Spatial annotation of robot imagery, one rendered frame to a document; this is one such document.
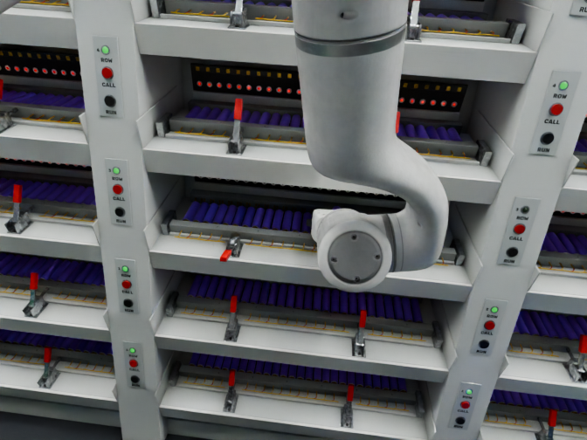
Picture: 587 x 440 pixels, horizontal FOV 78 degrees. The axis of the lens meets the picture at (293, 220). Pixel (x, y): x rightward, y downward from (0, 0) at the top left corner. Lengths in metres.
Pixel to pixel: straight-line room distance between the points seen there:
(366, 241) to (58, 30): 0.59
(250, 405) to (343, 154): 0.72
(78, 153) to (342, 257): 0.52
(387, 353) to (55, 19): 0.84
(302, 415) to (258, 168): 0.57
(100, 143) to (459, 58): 0.60
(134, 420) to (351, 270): 0.74
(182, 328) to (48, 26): 0.59
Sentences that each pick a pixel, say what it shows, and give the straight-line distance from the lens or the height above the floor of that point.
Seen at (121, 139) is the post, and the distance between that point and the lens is 0.70.
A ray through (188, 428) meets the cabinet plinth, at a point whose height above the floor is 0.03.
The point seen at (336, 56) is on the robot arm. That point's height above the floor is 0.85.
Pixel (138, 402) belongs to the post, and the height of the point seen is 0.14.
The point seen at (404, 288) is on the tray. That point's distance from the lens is 0.72.
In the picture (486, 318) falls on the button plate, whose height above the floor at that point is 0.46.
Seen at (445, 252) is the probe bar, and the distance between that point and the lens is 0.75.
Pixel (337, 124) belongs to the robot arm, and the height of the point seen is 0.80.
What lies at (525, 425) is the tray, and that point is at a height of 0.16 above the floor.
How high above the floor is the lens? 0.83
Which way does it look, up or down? 20 degrees down
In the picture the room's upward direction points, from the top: 5 degrees clockwise
